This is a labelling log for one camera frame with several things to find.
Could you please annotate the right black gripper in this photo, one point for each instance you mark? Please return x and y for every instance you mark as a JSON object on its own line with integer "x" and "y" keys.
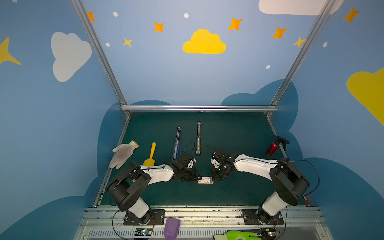
{"x": 218, "y": 171}

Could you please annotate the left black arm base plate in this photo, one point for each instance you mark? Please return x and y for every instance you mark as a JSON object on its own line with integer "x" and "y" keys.
{"x": 152, "y": 217}

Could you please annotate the left green circuit board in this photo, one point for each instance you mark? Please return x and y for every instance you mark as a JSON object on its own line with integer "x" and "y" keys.
{"x": 143, "y": 232}

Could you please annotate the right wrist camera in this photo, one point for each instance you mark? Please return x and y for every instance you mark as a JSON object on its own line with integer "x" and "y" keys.
{"x": 219, "y": 156}

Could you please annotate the green work glove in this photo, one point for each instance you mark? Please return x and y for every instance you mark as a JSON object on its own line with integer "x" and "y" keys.
{"x": 237, "y": 235}

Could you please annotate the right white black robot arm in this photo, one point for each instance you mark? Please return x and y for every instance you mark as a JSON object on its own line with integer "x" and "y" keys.
{"x": 289, "y": 181}

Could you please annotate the aluminium front rail bed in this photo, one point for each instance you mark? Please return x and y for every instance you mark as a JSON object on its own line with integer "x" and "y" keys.
{"x": 202, "y": 223}

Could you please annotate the red spray bottle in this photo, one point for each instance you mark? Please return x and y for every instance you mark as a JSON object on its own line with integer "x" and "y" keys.
{"x": 276, "y": 144}

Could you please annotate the aluminium frame left post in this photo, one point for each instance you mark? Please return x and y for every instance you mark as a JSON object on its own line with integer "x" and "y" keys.
{"x": 88, "y": 26}

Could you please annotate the aluminium frame rear crossbar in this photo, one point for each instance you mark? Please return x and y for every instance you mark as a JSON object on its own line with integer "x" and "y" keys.
{"x": 170, "y": 108}

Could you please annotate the aluminium frame right post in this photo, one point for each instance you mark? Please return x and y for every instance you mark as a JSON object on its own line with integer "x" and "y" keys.
{"x": 304, "y": 50}

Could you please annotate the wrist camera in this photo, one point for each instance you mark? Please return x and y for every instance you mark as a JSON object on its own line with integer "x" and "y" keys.
{"x": 219, "y": 156}
{"x": 186, "y": 161}

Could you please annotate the aluminium frame post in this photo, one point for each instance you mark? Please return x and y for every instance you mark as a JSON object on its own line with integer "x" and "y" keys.
{"x": 304, "y": 50}
{"x": 88, "y": 26}

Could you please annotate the green circuit board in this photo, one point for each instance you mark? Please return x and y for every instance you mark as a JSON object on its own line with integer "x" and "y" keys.
{"x": 143, "y": 232}
{"x": 269, "y": 233}

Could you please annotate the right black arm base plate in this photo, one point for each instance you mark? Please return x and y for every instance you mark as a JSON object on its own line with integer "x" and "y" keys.
{"x": 250, "y": 216}

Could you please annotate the white knit work glove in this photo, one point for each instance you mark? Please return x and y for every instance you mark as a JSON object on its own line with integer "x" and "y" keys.
{"x": 121, "y": 154}

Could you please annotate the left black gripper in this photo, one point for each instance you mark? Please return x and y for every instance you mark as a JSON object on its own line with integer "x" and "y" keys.
{"x": 190, "y": 173}

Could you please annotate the yellow plastic scoop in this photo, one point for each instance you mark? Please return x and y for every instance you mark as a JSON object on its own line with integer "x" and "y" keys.
{"x": 150, "y": 162}

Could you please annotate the right green circuit board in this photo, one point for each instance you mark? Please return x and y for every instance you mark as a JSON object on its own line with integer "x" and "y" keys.
{"x": 269, "y": 233}

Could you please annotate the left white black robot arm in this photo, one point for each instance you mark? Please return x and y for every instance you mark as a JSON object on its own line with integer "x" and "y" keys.
{"x": 127, "y": 187}

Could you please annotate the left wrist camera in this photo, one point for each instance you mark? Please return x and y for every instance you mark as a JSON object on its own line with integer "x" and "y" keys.
{"x": 186, "y": 161}

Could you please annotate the black stapler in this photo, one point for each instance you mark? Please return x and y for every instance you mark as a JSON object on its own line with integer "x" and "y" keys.
{"x": 198, "y": 147}

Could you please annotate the red white staple box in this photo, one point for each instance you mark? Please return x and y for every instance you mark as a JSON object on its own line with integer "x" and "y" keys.
{"x": 206, "y": 180}

